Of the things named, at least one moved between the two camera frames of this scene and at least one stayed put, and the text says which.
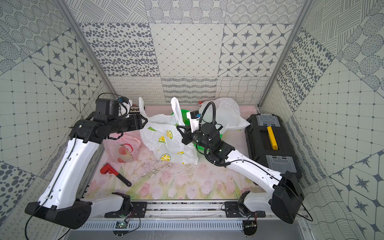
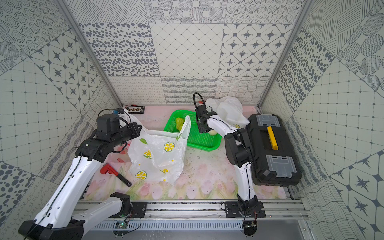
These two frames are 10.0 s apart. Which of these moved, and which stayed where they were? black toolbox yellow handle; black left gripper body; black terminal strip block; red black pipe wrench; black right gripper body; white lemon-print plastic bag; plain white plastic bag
Moved: black right gripper body; white lemon-print plastic bag; black left gripper body
Stayed: black toolbox yellow handle; black terminal strip block; red black pipe wrench; plain white plastic bag
